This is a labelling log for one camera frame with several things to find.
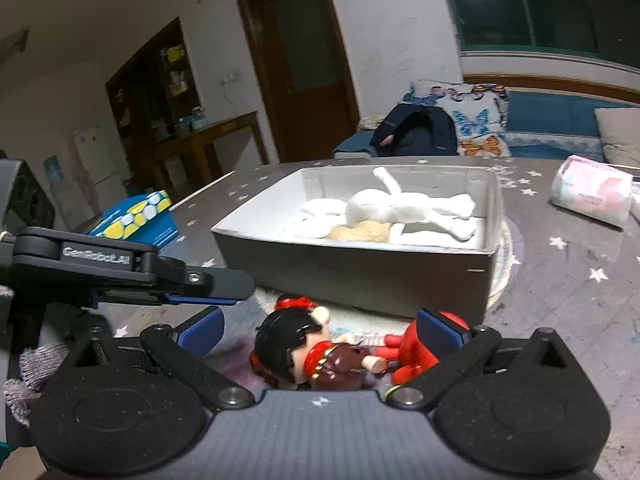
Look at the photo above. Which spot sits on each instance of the brown wooden door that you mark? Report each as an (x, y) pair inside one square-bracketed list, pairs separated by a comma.
[(300, 60)]

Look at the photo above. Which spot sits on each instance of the green framed window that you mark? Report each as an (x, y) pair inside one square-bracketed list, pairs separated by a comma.
[(540, 5)]

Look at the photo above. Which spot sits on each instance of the grey star-printed tablecloth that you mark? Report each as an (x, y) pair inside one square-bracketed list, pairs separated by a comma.
[(555, 290)]

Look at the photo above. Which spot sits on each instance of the blue sofa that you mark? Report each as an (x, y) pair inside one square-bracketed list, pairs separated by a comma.
[(550, 115)]

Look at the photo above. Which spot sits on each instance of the person's left hand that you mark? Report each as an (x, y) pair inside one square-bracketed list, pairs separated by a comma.
[(35, 370)]

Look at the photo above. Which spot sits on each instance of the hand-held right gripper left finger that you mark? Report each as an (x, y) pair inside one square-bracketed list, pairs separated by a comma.
[(201, 332)]

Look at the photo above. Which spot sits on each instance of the pink tissue pack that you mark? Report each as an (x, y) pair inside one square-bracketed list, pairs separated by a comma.
[(590, 192)]

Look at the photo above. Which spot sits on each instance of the blue and yellow tissue box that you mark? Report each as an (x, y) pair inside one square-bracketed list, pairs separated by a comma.
[(142, 222)]

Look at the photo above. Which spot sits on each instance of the white plush rabbit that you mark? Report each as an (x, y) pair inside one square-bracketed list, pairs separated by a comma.
[(372, 205)]

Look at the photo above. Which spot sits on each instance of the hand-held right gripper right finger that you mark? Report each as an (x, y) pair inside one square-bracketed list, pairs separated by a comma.
[(439, 332)]

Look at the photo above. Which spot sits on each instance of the white wall socket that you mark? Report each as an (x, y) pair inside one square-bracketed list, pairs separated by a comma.
[(229, 79)]

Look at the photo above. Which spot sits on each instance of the dark jacket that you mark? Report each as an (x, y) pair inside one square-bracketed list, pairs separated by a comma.
[(420, 132)]

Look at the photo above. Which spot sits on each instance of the butterfly pattern pillow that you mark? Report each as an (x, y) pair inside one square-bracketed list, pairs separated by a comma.
[(475, 120)]

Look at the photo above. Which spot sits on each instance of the dark wooden cabinet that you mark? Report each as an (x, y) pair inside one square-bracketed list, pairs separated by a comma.
[(145, 90)]

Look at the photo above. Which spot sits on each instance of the black-haired doll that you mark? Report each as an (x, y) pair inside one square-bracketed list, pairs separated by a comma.
[(287, 342)]

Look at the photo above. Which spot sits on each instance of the white refrigerator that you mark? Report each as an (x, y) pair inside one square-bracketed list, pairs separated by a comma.
[(97, 165)]

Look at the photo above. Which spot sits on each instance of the beige plush toy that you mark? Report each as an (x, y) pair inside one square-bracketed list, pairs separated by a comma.
[(360, 232)]

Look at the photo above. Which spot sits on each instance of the wooden side table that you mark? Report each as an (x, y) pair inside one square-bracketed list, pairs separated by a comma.
[(220, 130)]

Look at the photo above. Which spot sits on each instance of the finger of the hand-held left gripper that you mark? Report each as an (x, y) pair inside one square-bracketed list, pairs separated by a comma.
[(125, 270)]

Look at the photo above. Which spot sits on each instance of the grey cardboard box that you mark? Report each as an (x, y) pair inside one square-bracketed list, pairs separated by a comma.
[(350, 280)]

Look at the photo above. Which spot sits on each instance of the beige cushion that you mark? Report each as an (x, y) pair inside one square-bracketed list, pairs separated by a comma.
[(620, 135)]

